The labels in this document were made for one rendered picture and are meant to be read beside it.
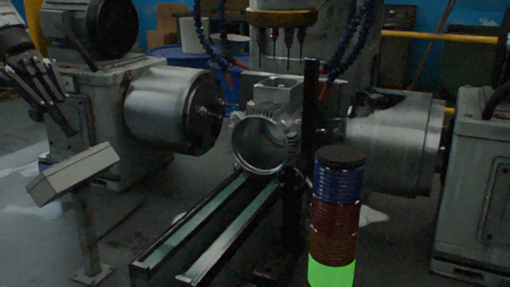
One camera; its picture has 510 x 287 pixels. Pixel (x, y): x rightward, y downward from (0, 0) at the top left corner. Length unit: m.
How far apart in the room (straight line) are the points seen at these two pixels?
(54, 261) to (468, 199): 0.91
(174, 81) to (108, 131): 0.25
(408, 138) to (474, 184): 0.15
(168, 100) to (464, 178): 0.72
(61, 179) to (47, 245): 0.35
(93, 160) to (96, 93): 0.40
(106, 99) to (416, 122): 0.80
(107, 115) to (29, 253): 0.41
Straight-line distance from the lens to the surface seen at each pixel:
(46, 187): 0.86
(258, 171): 1.12
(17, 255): 1.18
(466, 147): 0.94
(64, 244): 1.17
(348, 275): 0.59
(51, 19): 1.38
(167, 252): 0.87
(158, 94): 1.19
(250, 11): 1.09
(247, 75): 1.26
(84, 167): 0.90
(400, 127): 0.96
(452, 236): 1.02
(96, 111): 1.30
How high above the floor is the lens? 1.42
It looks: 21 degrees down
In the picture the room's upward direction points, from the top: straight up
